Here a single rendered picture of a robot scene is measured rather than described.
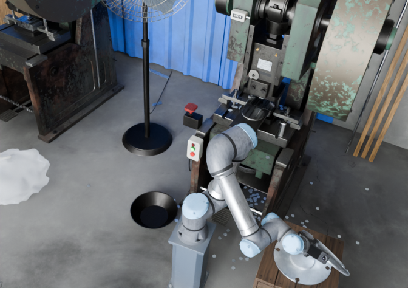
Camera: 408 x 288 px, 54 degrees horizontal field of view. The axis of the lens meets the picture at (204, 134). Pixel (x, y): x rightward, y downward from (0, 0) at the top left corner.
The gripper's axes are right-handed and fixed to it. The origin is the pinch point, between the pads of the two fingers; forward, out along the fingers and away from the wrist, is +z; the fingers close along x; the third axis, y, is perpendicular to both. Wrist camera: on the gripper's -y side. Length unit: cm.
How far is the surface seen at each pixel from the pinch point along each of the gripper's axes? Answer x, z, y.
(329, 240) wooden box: -4.3, 31.6, 1.7
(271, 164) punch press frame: -20, 15, 46
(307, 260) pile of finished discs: 9.4, 16.7, 2.4
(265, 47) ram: -67, -20, 70
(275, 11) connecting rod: -80, -35, 67
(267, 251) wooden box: 17.5, 9.9, 19.5
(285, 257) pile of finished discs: 14.3, 12.8, 11.3
